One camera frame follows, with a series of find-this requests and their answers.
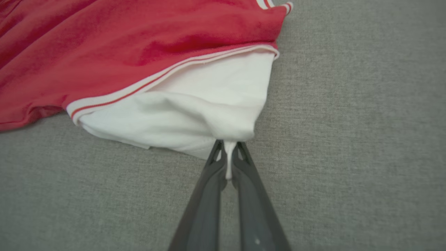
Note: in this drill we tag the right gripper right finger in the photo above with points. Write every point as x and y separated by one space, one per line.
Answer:
258 216

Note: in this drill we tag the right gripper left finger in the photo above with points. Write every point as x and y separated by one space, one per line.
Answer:
205 209

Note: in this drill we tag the red Bulls jersey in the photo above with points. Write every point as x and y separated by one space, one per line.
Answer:
139 42

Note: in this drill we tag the grey fabric sofa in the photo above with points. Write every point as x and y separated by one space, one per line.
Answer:
348 139

